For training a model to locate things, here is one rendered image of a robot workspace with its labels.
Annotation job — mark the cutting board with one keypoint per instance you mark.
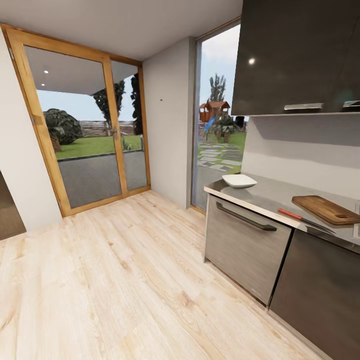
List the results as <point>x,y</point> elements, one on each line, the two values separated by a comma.
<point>328,210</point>

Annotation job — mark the fixed window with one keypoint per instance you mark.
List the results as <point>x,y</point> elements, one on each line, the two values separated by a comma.
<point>218,138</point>

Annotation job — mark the door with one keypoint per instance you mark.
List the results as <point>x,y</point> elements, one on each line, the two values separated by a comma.
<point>88,113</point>

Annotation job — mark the cabinet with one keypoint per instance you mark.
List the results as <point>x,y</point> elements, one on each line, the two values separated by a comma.
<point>298,58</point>
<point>11,223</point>

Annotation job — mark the bowl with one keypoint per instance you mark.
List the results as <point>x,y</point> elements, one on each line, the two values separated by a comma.
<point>237,181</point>

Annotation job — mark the dishwasher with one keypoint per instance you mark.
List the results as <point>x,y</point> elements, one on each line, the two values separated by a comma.
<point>248,245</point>

